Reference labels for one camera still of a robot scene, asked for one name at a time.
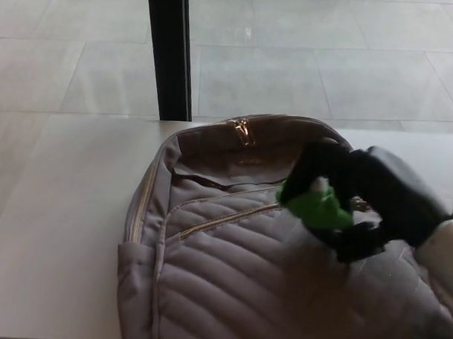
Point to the grey quilted fabric backpack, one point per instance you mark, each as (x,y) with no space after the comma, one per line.
(245,281)

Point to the gold metal zipper pull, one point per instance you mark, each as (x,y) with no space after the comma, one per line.
(245,132)

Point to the black vertical window post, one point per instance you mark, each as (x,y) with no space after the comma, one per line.
(171,56)

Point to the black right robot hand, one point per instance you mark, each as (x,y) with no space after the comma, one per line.
(404,198)

